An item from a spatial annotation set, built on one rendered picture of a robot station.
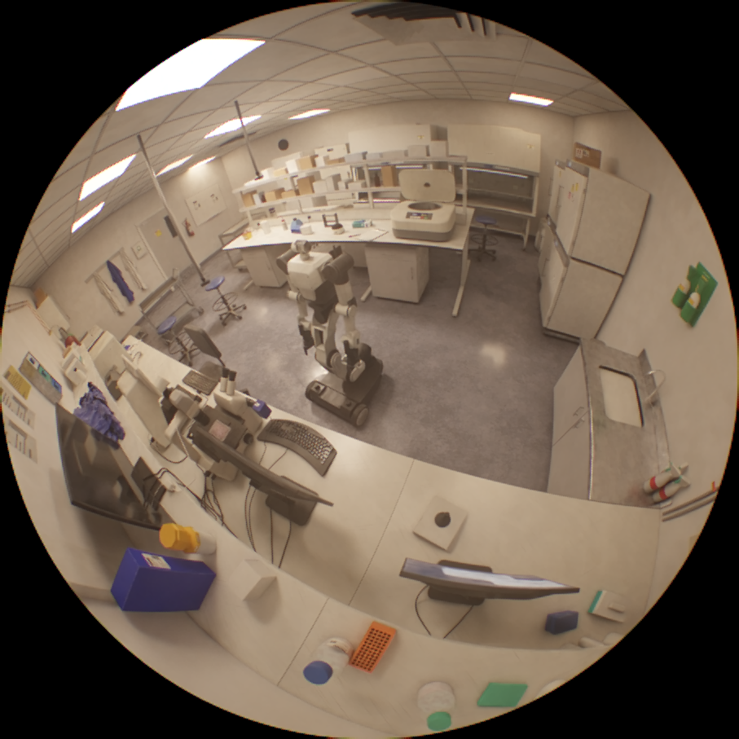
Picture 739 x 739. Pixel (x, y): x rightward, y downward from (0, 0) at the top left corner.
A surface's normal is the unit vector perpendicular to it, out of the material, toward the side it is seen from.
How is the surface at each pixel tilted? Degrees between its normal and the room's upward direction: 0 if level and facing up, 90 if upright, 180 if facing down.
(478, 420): 0
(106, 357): 90
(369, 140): 82
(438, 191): 105
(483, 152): 82
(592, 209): 90
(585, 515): 0
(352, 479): 0
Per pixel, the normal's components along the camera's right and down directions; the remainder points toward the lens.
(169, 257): 0.91, 0.23
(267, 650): -0.15, -0.63
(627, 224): -0.40, 0.75
